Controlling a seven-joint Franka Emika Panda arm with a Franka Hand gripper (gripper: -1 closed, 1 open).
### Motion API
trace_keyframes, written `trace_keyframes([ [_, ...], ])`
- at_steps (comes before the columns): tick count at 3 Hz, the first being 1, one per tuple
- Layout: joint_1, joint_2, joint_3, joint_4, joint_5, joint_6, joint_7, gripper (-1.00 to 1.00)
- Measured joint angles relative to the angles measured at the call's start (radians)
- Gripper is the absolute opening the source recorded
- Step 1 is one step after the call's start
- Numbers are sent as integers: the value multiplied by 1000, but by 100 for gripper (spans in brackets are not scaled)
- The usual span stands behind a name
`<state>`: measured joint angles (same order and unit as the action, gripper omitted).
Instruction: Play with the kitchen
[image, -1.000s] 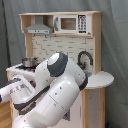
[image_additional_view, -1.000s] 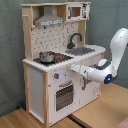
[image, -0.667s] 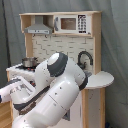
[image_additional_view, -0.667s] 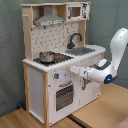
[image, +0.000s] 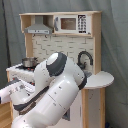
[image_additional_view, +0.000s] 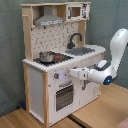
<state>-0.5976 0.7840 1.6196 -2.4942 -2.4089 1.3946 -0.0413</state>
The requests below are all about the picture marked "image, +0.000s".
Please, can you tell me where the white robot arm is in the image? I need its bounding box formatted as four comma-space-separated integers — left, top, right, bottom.
0, 52, 87, 128

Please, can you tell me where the wooden toy kitchen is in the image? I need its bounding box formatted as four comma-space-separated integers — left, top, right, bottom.
7, 11, 114, 128

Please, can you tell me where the black toy faucet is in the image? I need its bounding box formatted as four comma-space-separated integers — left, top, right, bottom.
77, 51, 93, 70

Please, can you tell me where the grey toy sink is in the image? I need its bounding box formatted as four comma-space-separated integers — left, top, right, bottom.
84, 70, 92, 78

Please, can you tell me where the silver toy pot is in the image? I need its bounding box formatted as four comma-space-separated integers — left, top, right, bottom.
22, 57, 37, 67

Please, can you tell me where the white toy microwave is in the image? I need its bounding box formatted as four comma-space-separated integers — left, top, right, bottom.
54, 15, 87, 34

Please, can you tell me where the black toy stovetop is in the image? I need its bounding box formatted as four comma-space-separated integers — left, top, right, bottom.
16, 64, 37, 72

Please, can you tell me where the grey range hood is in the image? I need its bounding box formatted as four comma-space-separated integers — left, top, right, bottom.
24, 16, 53, 34

